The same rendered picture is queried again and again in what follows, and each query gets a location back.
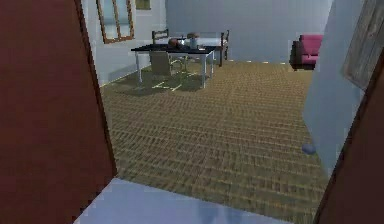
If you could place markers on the black top dining table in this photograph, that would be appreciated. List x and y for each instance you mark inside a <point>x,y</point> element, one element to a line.
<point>173,50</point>

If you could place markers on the green framed wall picture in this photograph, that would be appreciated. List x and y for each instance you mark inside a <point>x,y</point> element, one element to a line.
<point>143,4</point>

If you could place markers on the red-brown room door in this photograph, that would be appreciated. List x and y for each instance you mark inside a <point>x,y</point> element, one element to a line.
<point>46,110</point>

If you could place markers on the pale blue vase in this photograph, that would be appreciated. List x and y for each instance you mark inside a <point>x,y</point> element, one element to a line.
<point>193,41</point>

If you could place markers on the brown framed window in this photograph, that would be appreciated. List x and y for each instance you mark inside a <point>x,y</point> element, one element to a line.
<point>116,20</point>

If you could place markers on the grey-brown chair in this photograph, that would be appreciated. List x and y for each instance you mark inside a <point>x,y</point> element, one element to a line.
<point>160,62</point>

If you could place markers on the brown round bowl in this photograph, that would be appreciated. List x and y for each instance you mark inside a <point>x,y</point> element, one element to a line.
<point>173,42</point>

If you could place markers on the pink armchair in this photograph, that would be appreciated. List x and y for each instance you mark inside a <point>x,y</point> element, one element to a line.
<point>308,50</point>

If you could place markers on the small grey-blue ball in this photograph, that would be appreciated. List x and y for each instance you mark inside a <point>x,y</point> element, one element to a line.
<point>309,149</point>

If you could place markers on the grey framed wall picture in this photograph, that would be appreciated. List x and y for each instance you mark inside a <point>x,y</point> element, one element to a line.
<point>364,43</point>

